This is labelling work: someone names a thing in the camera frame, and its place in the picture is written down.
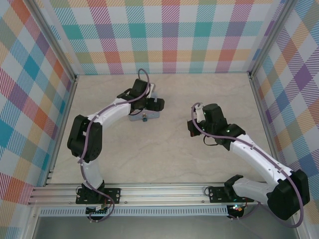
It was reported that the blue cartoon print tin box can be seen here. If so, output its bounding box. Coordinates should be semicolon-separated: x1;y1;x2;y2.
128;91;160;122

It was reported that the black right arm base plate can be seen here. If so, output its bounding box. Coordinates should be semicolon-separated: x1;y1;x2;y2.
208;185;250;205

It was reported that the long aluminium base rail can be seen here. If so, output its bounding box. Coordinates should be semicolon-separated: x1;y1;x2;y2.
27;183;261;207

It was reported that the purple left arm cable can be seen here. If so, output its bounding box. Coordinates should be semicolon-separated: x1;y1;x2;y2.
78;68;153;224

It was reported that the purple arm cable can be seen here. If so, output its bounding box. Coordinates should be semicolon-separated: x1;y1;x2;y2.
78;68;153;224
190;102;306;229

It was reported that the white slotted cable duct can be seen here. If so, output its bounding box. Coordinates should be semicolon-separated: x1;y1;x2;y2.
39;207;229;217

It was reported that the aluminium frame side rail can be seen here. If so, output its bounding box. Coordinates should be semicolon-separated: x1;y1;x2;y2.
44;76;78;186

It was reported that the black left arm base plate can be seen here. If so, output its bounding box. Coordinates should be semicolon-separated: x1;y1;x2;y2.
75;187;122;205

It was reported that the aluminium frame post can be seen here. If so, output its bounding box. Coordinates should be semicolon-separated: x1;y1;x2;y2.
29;0;78;81
246;0;296;78

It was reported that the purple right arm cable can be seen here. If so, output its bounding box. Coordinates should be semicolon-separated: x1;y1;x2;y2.
190;102;306;229

